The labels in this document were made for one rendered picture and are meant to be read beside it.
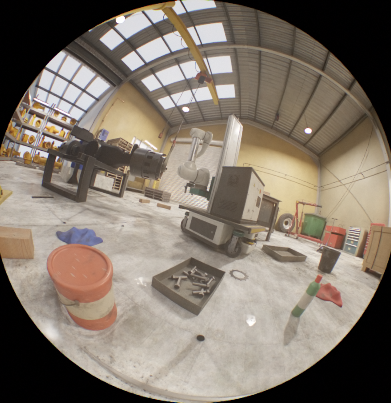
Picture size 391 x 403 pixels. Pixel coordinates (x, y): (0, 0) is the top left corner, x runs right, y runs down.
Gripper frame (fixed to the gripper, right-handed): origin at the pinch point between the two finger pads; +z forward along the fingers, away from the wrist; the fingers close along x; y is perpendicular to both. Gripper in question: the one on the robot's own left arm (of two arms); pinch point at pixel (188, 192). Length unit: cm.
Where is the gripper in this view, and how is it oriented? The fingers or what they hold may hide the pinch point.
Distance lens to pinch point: 171.9
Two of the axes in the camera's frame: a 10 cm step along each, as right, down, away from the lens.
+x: -6.9, -1.8, -7.0
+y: -6.8, -1.8, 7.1
